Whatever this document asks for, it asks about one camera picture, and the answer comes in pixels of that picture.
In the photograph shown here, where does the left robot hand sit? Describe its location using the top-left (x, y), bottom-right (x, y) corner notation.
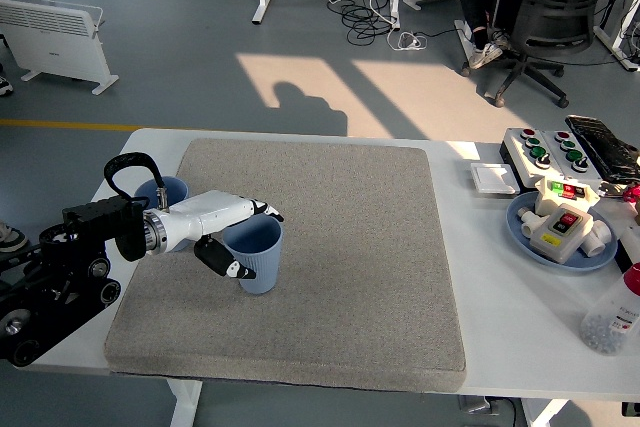
top-left (162, 190), bottom-right (285, 281)

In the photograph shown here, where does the blue ribbed cup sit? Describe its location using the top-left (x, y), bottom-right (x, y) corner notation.
top-left (222, 216), bottom-right (285, 297)
top-left (134, 175), bottom-right (194, 253)

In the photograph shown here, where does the white push-button control box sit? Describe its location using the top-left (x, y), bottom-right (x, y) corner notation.
top-left (500, 127), bottom-right (609, 189)

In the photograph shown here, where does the grey-brown mat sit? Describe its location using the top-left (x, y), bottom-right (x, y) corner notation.
top-left (103, 138), bottom-right (469, 393)

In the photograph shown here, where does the white table leg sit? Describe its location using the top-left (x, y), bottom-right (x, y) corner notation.
top-left (166, 377), bottom-right (205, 427)
top-left (522, 398), bottom-right (570, 427)

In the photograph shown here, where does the person's dark shoe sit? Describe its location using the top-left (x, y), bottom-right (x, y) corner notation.
top-left (0, 220), bottom-right (30, 253)

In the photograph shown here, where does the blue plate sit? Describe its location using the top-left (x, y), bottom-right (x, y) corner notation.
top-left (506, 191), bottom-right (620, 274)

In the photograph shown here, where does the white pipe fitting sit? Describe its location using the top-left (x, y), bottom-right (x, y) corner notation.
top-left (579, 219), bottom-right (616, 257)
top-left (517, 206), bottom-right (546, 238)

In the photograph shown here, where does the grey power strip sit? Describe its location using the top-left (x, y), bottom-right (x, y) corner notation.
top-left (457, 395), bottom-right (516, 417)

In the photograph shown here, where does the person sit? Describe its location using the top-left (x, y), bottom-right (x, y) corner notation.
top-left (458, 0), bottom-right (546, 71)

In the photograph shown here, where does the white green-red button box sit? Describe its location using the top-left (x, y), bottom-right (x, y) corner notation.
top-left (534, 177), bottom-right (602, 218)

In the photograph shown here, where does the black office chair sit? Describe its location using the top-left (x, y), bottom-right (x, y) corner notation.
top-left (462, 0), bottom-right (629, 109)

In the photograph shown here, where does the black keyboard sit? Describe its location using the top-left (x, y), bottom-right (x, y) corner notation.
top-left (565, 115), bottom-right (640, 183)

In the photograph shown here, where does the clear bottle with red cap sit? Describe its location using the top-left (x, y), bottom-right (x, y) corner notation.
top-left (579, 262), bottom-right (640, 357)

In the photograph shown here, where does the white plug with cord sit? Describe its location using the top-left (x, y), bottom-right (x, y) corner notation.
top-left (388, 30), bottom-right (430, 53)

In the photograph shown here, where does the white wall switch plate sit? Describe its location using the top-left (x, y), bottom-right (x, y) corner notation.
top-left (469, 163), bottom-right (519, 197)

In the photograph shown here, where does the white red-black switch box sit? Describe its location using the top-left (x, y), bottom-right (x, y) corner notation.
top-left (529, 203), bottom-right (596, 266)

